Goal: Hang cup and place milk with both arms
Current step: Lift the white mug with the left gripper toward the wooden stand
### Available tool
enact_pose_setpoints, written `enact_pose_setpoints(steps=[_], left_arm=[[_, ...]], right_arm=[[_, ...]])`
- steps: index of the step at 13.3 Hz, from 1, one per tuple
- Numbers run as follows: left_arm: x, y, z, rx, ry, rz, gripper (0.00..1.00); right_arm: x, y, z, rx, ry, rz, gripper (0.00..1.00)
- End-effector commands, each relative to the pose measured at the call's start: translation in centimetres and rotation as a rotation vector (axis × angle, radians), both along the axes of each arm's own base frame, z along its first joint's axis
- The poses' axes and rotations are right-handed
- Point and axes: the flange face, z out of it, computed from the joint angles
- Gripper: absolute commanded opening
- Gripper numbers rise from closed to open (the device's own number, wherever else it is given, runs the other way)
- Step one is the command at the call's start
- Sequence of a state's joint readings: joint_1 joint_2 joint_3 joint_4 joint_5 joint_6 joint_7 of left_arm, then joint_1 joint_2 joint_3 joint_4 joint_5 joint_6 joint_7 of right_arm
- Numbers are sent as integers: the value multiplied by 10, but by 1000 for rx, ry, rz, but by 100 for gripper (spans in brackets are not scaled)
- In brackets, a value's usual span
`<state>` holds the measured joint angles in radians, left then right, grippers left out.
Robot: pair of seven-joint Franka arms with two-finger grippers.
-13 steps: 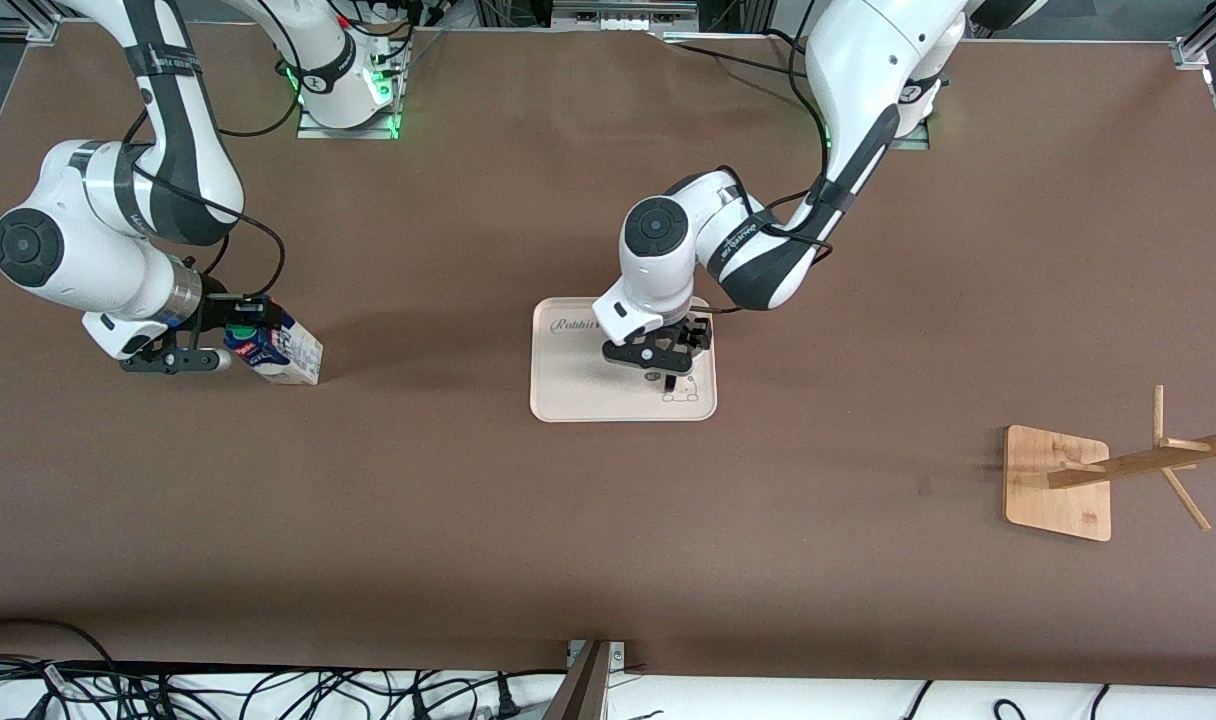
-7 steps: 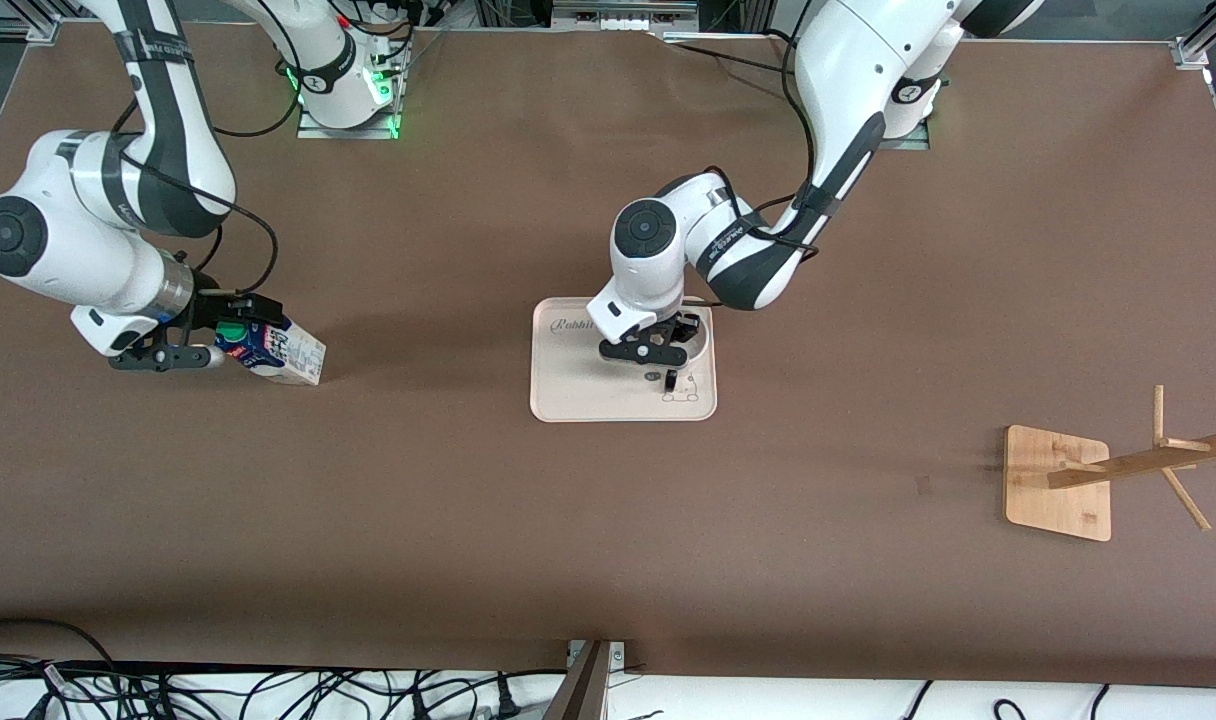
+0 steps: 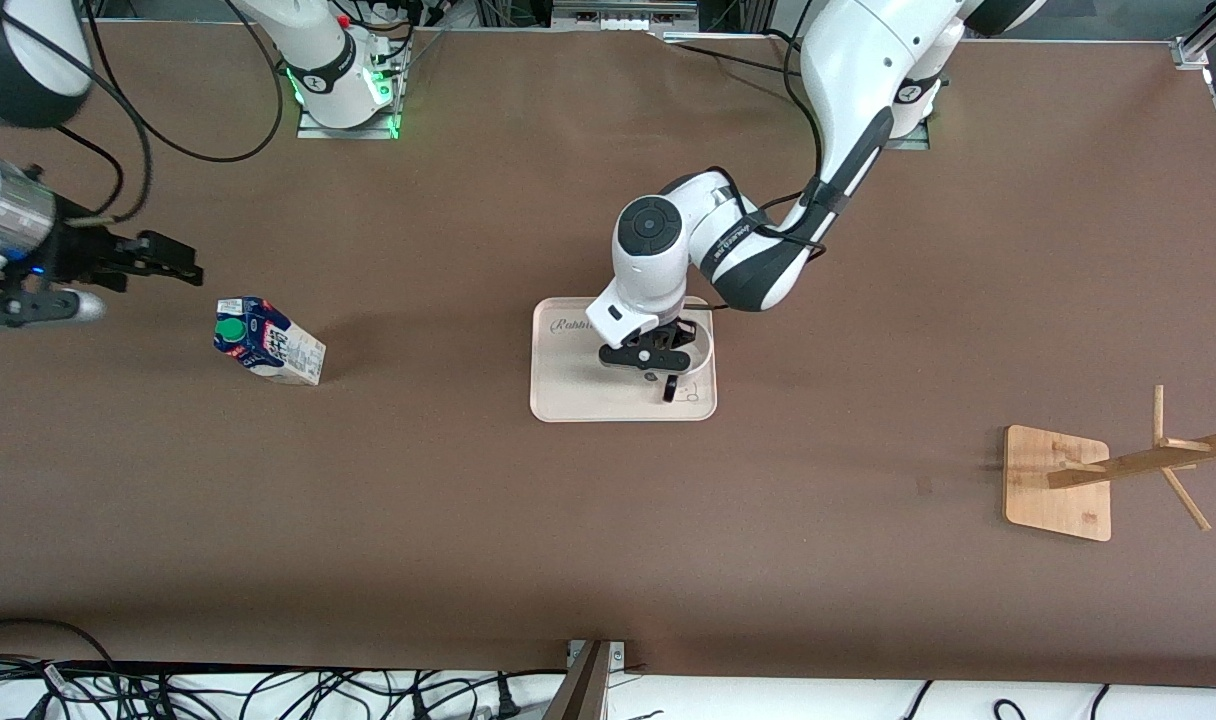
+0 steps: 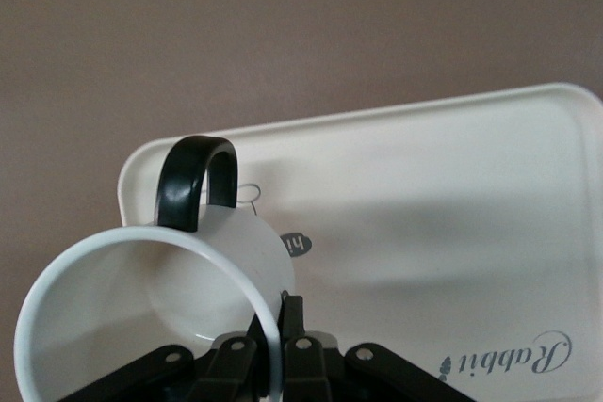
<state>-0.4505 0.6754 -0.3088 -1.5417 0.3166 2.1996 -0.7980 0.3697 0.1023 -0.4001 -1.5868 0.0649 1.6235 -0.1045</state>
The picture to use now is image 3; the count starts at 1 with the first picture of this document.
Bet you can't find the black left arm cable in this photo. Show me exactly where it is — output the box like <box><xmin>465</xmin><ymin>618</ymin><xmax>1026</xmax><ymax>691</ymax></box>
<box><xmin>706</xmin><ymin>28</ymin><xmax>831</xmax><ymax>251</ymax></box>

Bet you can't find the black floor cable tangle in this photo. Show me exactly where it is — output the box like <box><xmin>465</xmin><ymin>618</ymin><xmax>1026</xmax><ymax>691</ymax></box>
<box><xmin>0</xmin><ymin>655</ymin><xmax>239</xmax><ymax>720</ymax></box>

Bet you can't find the wooden cup rack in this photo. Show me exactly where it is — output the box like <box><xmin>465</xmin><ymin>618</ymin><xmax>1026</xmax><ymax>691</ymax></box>
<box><xmin>1003</xmin><ymin>385</ymin><xmax>1216</xmax><ymax>543</ymax></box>

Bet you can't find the small metal post bracket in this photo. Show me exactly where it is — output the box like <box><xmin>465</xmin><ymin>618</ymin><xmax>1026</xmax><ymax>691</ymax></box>
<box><xmin>566</xmin><ymin>640</ymin><xmax>627</xmax><ymax>673</ymax></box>

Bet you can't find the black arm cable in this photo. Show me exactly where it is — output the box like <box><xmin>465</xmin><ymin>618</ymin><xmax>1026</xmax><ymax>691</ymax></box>
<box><xmin>706</xmin><ymin>28</ymin><xmax>831</xmax><ymax>251</ymax></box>
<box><xmin>0</xmin><ymin>0</ymin><xmax>287</xmax><ymax>226</ymax></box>

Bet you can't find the black floor cable loop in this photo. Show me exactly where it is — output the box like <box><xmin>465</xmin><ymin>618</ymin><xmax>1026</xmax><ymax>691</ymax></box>
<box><xmin>0</xmin><ymin>618</ymin><xmax>121</xmax><ymax>720</ymax></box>

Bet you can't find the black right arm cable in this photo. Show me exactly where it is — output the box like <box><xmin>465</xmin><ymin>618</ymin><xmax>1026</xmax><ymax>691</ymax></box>
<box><xmin>0</xmin><ymin>0</ymin><xmax>287</xmax><ymax>226</ymax></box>

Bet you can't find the blue milk carton green cap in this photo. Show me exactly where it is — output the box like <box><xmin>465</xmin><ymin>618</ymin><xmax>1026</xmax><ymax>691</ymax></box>
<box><xmin>213</xmin><ymin>295</ymin><xmax>327</xmax><ymax>387</ymax></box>

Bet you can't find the white smiley mug black handle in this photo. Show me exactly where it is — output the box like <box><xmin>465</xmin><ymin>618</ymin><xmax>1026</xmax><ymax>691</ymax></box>
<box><xmin>658</xmin><ymin>312</ymin><xmax>716</xmax><ymax>404</ymax></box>

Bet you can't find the aluminium frame corner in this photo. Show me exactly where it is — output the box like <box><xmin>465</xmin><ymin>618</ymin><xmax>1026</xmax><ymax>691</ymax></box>
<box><xmin>1171</xmin><ymin>0</ymin><xmax>1216</xmax><ymax>71</ymax></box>

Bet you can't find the white power strip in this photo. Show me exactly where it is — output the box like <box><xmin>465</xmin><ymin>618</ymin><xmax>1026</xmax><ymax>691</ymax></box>
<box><xmin>551</xmin><ymin>0</ymin><xmax>701</xmax><ymax>33</ymax></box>

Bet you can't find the black base power cable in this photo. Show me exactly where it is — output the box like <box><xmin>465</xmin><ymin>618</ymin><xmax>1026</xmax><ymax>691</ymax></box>
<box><xmin>368</xmin><ymin>0</ymin><xmax>441</xmax><ymax>77</ymax></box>
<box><xmin>653</xmin><ymin>35</ymin><xmax>807</xmax><ymax>77</ymax></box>

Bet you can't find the grey metal post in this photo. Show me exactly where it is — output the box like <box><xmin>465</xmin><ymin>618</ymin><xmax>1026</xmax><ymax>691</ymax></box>
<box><xmin>543</xmin><ymin>640</ymin><xmax>614</xmax><ymax>720</ymax></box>

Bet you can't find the cream rabbit print tray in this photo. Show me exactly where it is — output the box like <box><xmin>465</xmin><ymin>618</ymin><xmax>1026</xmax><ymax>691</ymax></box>
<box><xmin>530</xmin><ymin>296</ymin><xmax>718</xmax><ymax>423</ymax></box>

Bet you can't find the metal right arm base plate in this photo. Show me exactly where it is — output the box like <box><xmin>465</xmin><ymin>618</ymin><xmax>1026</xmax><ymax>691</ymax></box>
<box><xmin>296</xmin><ymin>50</ymin><xmax>402</xmax><ymax>141</ymax></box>

